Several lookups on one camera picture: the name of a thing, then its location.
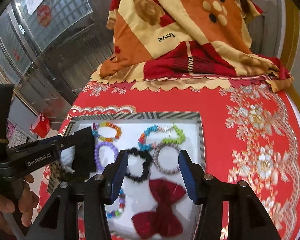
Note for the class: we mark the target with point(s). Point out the red bucket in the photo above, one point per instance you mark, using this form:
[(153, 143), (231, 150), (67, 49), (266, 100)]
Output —
[(41, 126)]

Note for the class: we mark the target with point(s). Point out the red floral gold tablecloth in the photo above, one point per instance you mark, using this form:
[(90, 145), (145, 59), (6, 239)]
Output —
[(250, 133)]

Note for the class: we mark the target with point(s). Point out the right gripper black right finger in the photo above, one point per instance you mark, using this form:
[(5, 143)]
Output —
[(248, 218)]

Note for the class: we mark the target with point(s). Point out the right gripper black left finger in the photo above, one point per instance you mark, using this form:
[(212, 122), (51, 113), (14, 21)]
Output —
[(58, 218)]

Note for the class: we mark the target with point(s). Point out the light blue fluffy scrunchie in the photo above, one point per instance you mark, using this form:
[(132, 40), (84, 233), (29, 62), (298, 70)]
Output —
[(67, 158)]

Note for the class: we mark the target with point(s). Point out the black scrunchie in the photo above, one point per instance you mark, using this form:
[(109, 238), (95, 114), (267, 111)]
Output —
[(139, 171)]

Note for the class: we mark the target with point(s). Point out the striped white shallow box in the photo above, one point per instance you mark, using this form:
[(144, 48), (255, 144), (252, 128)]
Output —
[(139, 197)]

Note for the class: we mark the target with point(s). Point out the orange red patterned blanket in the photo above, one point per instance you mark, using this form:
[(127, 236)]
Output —
[(180, 42)]

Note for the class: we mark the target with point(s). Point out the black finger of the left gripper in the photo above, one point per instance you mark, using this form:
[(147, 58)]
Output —
[(84, 162)]

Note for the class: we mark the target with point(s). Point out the person's left hand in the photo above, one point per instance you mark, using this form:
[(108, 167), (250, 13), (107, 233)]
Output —
[(26, 204)]

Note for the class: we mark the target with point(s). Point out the red satin bow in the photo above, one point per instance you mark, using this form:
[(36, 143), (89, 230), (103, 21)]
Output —
[(162, 220)]

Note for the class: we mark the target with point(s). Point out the metal glass door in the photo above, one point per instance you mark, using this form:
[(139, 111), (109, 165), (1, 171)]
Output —
[(50, 48)]

